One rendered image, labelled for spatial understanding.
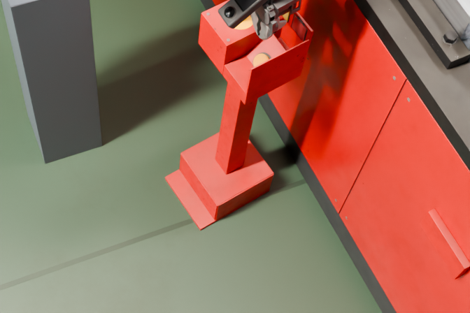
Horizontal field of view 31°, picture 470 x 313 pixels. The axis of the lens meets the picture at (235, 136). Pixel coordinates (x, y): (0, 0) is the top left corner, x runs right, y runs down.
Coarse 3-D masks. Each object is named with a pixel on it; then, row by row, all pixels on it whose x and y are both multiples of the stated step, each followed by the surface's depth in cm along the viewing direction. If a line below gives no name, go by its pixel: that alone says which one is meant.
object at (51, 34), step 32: (32, 0) 191; (64, 0) 195; (32, 32) 200; (64, 32) 205; (32, 64) 211; (64, 64) 217; (32, 96) 223; (64, 96) 230; (96, 96) 236; (32, 128) 262; (64, 128) 244; (96, 128) 251
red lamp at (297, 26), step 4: (296, 16) 188; (296, 20) 189; (292, 24) 191; (296, 24) 190; (300, 24) 188; (292, 28) 192; (296, 28) 191; (300, 28) 189; (304, 28) 187; (296, 32) 192; (300, 32) 190; (304, 32) 188; (300, 36) 191; (304, 36) 189
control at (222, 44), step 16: (208, 16) 193; (208, 32) 195; (224, 32) 191; (240, 32) 191; (208, 48) 199; (224, 48) 191; (240, 48) 194; (256, 48) 197; (272, 48) 195; (288, 48) 200; (304, 48) 191; (224, 64) 196; (240, 64) 196; (272, 64) 187; (288, 64) 192; (240, 80) 194; (256, 80) 189; (272, 80) 194; (288, 80) 200; (240, 96) 196; (256, 96) 196
